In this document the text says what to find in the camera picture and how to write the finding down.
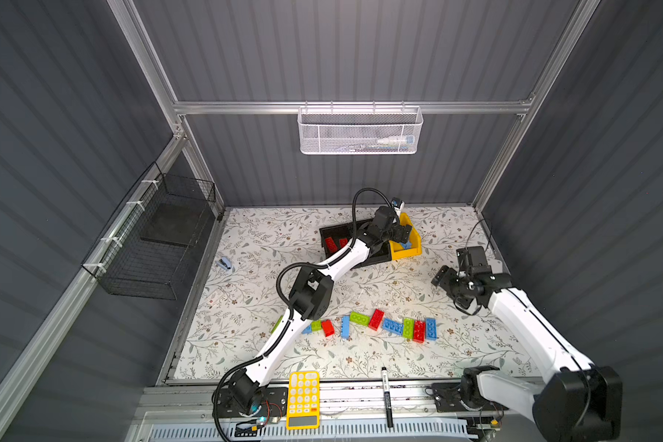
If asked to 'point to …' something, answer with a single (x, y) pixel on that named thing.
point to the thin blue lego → (345, 327)
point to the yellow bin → (396, 249)
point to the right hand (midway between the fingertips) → (446, 284)
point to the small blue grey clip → (225, 263)
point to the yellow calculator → (303, 401)
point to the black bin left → (337, 233)
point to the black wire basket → (145, 249)
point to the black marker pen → (387, 398)
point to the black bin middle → (379, 253)
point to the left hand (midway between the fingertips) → (409, 225)
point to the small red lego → (328, 328)
